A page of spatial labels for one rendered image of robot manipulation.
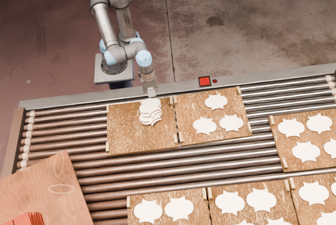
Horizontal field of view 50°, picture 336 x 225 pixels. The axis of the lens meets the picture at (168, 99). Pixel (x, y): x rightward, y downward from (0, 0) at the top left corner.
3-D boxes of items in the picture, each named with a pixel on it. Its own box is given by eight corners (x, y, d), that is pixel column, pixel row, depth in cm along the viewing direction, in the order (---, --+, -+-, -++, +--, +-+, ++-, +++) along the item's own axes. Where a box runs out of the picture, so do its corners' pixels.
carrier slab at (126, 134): (107, 106, 226) (107, 105, 224) (172, 98, 225) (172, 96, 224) (107, 156, 205) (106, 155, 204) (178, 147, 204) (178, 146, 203)
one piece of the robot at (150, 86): (140, 85, 183) (145, 103, 197) (157, 81, 184) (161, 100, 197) (137, 68, 190) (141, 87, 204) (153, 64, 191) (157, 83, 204)
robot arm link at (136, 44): (121, 40, 187) (127, 55, 181) (142, 34, 189) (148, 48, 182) (124, 51, 194) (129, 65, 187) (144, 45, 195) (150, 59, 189)
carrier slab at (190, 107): (173, 97, 225) (173, 96, 224) (238, 88, 225) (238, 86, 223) (180, 146, 204) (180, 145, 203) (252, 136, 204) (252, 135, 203)
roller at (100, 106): (29, 114, 234) (26, 109, 230) (331, 77, 228) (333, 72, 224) (28, 120, 231) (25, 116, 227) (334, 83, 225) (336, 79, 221)
